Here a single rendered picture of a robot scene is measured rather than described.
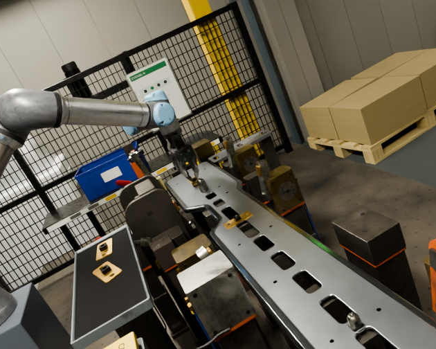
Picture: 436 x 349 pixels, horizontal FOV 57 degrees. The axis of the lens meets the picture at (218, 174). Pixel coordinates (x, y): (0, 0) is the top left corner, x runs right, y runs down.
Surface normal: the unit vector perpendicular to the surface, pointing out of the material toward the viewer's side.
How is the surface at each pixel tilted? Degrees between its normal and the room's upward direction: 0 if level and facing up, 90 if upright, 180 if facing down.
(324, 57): 90
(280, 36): 90
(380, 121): 90
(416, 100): 90
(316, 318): 0
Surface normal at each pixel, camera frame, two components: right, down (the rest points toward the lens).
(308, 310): -0.39, -0.86
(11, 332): 0.29, 0.22
